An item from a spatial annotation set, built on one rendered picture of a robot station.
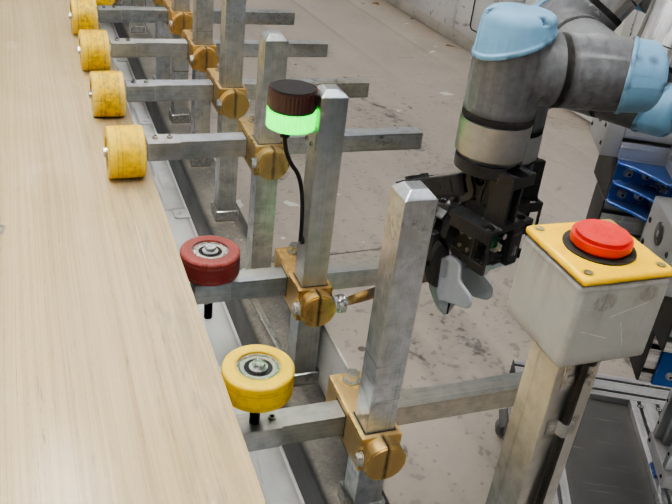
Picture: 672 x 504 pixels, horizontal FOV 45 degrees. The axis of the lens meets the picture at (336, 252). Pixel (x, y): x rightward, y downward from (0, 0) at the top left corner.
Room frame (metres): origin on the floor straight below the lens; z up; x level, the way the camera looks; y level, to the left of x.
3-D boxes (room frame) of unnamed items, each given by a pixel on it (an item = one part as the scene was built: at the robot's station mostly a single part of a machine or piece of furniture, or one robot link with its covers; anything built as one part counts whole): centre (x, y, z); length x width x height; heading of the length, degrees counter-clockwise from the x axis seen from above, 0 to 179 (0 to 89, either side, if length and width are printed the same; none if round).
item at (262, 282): (1.00, -0.01, 0.84); 0.43 x 0.03 x 0.04; 113
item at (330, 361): (0.92, 0.00, 0.75); 0.26 x 0.01 x 0.10; 23
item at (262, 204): (1.17, 0.13, 0.90); 0.03 x 0.03 x 0.48; 23
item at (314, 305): (0.96, 0.04, 0.85); 0.13 x 0.06 x 0.05; 23
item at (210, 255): (0.92, 0.17, 0.85); 0.08 x 0.08 x 0.11
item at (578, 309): (0.47, -0.17, 1.18); 0.07 x 0.07 x 0.08; 23
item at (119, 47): (1.68, 0.31, 0.95); 0.50 x 0.04 x 0.04; 113
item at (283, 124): (0.92, 0.07, 1.11); 0.06 x 0.06 x 0.02
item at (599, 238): (0.47, -0.17, 1.22); 0.04 x 0.04 x 0.02
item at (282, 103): (0.92, 0.07, 1.13); 0.06 x 0.06 x 0.02
